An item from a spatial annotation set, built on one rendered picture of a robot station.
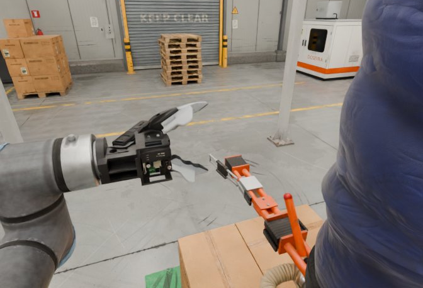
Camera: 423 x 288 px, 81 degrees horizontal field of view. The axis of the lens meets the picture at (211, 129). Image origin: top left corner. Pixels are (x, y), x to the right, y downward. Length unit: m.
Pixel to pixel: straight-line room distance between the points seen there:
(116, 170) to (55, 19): 9.34
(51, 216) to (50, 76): 6.72
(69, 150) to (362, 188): 0.40
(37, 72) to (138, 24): 3.77
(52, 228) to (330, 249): 0.44
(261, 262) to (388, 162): 1.39
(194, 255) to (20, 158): 1.33
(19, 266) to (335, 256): 0.44
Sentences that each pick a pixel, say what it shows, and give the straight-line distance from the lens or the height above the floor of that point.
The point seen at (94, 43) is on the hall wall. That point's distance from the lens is 9.58.
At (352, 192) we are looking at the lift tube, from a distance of 0.37.
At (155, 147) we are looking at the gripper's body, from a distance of 0.40.
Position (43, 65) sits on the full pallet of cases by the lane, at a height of 0.76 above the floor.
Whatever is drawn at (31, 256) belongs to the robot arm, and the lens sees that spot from 0.45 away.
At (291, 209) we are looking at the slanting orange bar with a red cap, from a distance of 0.70.
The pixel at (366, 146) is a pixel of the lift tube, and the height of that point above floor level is 1.72.
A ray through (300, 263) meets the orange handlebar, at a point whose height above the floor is 1.30.
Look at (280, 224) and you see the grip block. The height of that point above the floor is 1.31.
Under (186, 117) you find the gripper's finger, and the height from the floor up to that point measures 1.69.
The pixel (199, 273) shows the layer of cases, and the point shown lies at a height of 0.54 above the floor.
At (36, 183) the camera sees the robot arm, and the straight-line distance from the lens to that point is 0.45.
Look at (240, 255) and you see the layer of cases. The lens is 1.66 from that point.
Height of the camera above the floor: 1.85
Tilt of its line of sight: 25 degrees down
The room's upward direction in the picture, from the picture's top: straight up
